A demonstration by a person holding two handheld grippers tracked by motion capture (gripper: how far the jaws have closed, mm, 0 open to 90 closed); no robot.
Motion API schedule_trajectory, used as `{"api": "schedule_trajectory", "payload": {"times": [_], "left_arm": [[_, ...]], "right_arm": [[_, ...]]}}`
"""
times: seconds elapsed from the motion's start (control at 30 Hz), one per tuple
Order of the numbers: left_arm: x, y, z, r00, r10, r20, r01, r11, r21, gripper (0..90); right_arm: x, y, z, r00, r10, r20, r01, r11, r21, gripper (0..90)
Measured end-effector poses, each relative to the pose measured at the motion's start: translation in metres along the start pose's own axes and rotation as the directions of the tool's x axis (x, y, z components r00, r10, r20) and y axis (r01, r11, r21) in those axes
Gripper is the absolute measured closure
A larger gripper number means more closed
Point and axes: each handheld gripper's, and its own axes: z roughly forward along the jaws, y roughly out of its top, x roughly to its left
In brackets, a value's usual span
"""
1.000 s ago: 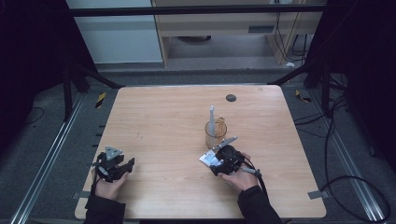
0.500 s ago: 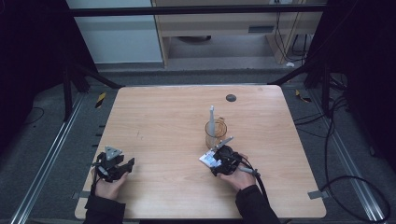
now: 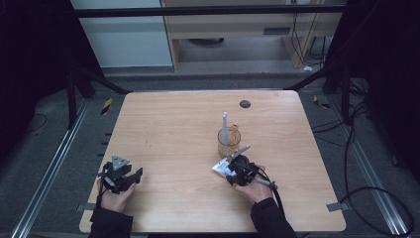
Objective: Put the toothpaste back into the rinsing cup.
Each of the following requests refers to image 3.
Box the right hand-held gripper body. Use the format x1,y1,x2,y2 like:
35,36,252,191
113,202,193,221
229,145,262,187

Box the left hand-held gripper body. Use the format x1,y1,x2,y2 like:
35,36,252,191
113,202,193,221
98,154,134,195

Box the white toothpaste tube blue print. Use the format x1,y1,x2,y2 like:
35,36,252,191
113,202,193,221
212,158,238,178

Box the clear glass cup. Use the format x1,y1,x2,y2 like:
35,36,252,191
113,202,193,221
217,124,242,159

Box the grey white toothbrush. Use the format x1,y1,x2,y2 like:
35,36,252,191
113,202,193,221
221,111,230,157

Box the person's left hand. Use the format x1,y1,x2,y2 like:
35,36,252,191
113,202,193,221
96,178,137,213

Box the person's right hand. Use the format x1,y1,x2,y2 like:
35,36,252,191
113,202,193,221
232,165,275,206

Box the grey tape piece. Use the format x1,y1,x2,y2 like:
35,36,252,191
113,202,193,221
76,202,97,213
326,201,350,213

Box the yellow black striped tape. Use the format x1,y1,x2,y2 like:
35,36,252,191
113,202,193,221
312,94,331,110
100,97,114,116

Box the white cabinet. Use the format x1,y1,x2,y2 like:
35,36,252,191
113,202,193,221
69,0,173,68

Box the light wooden desk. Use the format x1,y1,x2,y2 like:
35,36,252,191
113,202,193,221
160,0,348,72

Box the black curtain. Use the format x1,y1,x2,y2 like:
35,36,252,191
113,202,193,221
0,0,102,163
325,0,420,184

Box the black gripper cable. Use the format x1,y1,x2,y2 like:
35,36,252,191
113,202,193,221
95,170,112,208
257,167,287,216

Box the grey cable plug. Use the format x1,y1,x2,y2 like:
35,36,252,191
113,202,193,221
255,178,278,190

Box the aluminium floor rail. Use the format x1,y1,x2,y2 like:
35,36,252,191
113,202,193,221
325,93,410,236
9,98,92,238

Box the black vertical stand post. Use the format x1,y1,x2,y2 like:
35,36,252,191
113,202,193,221
66,73,79,130

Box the thin black floor cable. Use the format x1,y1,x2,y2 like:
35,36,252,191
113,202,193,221
24,113,48,135

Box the black diagonal frame strut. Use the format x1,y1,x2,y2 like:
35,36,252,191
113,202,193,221
284,63,335,91
77,63,133,96

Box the short black floor cable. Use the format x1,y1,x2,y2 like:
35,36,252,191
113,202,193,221
311,120,349,134

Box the long black floor cable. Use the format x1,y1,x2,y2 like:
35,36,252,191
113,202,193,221
339,102,416,238

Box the hanging black cables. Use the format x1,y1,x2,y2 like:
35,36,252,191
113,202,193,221
290,11,331,67

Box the black horizontal frame bar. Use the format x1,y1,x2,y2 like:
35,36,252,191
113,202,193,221
70,5,348,18

